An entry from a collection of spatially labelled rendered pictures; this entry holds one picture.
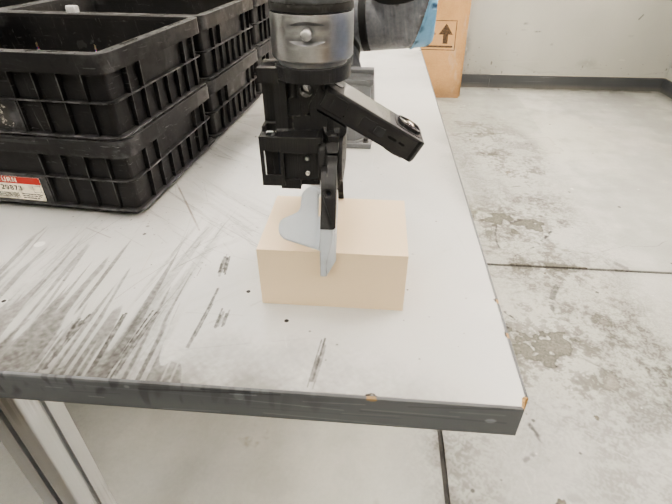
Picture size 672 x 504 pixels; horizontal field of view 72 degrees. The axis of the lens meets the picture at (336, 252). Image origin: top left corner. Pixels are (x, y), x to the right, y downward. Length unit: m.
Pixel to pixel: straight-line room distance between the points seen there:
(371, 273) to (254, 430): 0.85
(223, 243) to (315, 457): 0.72
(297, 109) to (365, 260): 0.17
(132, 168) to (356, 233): 0.36
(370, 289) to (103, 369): 0.28
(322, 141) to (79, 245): 0.39
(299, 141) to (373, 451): 0.92
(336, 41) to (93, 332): 0.38
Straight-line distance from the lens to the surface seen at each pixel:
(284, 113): 0.47
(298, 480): 1.21
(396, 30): 0.98
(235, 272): 0.60
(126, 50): 0.71
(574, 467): 1.35
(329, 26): 0.43
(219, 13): 1.00
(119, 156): 0.71
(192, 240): 0.67
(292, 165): 0.48
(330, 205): 0.45
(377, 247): 0.50
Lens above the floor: 1.05
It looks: 35 degrees down
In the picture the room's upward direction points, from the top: straight up
